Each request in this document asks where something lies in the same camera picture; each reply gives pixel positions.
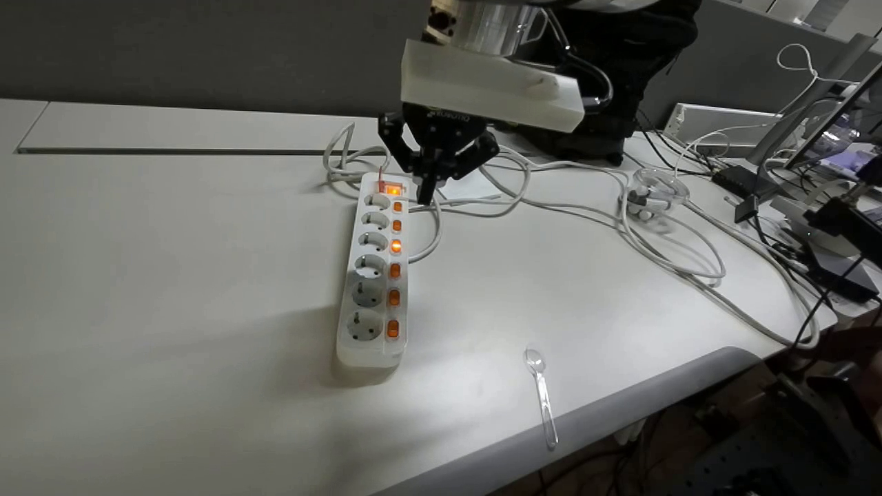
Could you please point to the crumpled clear plastic wrapper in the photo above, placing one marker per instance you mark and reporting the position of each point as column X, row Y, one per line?
column 654, row 197

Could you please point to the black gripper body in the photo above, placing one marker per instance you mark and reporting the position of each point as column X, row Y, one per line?
column 438, row 132

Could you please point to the grey desk partition panel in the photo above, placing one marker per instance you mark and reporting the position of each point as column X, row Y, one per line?
column 183, row 44

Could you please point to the grey rectangular box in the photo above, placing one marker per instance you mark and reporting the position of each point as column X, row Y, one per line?
column 720, row 124

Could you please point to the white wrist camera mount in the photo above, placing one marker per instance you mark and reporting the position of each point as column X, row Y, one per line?
column 485, row 87

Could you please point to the clear plastic spoon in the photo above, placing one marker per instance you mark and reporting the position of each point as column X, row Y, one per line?
column 534, row 362

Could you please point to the black camera stand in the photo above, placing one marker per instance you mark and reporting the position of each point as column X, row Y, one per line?
column 842, row 225

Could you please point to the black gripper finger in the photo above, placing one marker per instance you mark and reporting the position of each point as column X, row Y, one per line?
column 478, row 153
column 398, row 138

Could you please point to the black office chair base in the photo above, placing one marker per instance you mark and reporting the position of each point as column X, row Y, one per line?
column 807, row 431

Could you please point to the white power strip orange switches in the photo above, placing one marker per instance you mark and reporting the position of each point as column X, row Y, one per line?
column 366, row 311

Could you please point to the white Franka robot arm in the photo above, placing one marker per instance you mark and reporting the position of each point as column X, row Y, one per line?
column 496, row 23

